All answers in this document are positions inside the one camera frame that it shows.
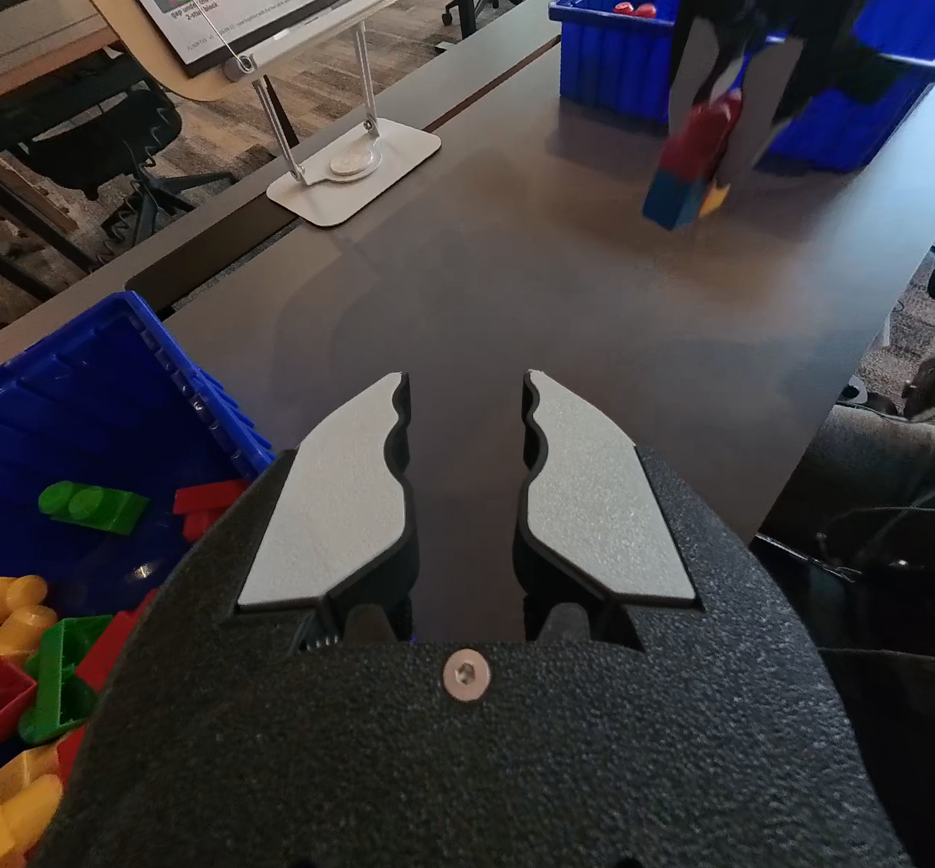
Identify background desk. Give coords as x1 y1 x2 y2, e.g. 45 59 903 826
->
0 6 123 96

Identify pile of coloured mega blocks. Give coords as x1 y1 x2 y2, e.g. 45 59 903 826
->
0 477 249 868

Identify person's legs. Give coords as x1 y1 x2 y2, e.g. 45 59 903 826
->
752 357 935 868

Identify blue mega block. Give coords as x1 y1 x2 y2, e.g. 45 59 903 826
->
641 170 708 232

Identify blue plastic bin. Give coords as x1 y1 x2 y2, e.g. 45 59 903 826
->
548 0 935 175
0 291 279 868

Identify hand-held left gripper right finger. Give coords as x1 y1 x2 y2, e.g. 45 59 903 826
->
513 369 698 607

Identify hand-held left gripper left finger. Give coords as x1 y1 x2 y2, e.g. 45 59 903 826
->
235 371 420 613

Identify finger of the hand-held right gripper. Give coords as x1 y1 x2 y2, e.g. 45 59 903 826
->
719 38 804 189
672 17 731 104

